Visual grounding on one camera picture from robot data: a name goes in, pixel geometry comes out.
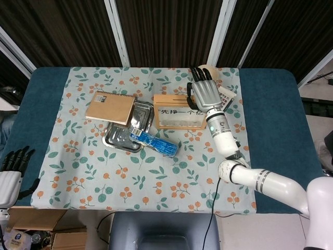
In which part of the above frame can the floral leaf berry tablecloth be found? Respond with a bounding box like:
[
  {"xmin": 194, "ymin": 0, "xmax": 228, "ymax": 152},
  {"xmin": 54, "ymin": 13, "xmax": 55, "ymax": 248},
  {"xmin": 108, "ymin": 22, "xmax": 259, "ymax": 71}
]
[{"xmin": 30, "ymin": 66, "xmax": 258, "ymax": 216}]

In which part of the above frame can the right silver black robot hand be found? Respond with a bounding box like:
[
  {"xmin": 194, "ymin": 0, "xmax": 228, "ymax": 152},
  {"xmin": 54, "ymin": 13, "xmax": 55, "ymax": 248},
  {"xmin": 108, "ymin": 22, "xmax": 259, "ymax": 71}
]
[{"xmin": 186, "ymin": 65, "xmax": 224, "ymax": 112}]

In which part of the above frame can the brown spiral notebook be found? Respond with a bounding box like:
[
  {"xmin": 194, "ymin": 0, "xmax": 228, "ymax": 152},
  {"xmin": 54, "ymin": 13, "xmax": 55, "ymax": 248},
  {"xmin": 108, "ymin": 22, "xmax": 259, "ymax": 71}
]
[{"xmin": 85, "ymin": 91, "xmax": 138, "ymax": 126}]

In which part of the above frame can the round beige wooden object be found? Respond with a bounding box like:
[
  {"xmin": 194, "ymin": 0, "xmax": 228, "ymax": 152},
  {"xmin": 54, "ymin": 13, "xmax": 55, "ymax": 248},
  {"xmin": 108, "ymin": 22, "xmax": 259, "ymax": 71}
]
[{"xmin": 199, "ymin": 65, "xmax": 220, "ymax": 80}]

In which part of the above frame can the blue toothpaste box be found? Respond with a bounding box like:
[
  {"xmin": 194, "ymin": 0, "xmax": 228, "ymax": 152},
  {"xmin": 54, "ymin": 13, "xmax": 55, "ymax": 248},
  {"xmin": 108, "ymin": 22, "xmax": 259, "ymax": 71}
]
[{"xmin": 129, "ymin": 127, "xmax": 179, "ymax": 158}]

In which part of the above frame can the stainless steel tray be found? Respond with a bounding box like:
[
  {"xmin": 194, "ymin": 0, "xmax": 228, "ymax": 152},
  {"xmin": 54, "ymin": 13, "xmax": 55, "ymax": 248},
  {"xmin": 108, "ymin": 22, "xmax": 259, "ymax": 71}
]
[{"xmin": 101, "ymin": 101, "xmax": 154, "ymax": 154}]

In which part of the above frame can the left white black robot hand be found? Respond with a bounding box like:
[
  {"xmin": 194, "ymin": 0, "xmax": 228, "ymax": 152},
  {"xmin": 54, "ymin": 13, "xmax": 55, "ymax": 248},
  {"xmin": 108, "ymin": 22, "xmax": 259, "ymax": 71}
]
[{"xmin": 0, "ymin": 146, "xmax": 40, "ymax": 207}]

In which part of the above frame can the open cardboard box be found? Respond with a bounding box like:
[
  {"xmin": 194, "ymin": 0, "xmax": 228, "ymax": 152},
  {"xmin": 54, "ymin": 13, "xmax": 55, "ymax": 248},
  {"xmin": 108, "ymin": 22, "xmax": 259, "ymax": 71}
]
[{"xmin": 7, "ymin": 207, "xmax": 68, "ymax": 232}]

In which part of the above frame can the dark folding screen white frame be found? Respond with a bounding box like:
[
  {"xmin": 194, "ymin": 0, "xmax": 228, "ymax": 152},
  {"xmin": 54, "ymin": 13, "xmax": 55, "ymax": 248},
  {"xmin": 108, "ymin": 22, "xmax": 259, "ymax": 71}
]
[{"xmin": 0, "ymin": 0, "xmax": 333, "ymax": 88}]

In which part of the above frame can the black cable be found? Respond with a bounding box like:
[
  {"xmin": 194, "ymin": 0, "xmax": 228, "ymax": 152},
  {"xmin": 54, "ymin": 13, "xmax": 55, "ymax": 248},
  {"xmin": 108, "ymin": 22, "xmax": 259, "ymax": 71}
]
[{"xmin": 200, "ymin": 166, "xmax": 235, "ymax": 250}]

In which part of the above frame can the closed cardboard box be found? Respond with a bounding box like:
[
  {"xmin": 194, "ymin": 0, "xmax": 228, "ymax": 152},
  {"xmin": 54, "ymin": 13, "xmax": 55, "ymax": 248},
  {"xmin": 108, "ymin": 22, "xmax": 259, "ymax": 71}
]
[{"xmin": 53, "ymin": 231, "xmax": 88, "ymax": 250}]

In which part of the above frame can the white bag blue logo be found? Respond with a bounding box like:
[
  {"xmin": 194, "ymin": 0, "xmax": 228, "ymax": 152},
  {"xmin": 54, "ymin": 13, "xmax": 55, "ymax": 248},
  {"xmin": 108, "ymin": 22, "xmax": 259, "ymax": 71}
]
[{"xmin": 4, "ymin": 226, "xmax": 30, "ymax": 250}]

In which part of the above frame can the wooden frame coin bank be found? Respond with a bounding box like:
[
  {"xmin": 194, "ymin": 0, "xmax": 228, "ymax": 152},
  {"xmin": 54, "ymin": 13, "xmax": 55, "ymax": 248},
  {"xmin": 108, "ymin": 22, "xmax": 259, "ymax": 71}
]
[{"xmin": 152, "ymin": 94, "xmax": 208, "ymax": 130}]

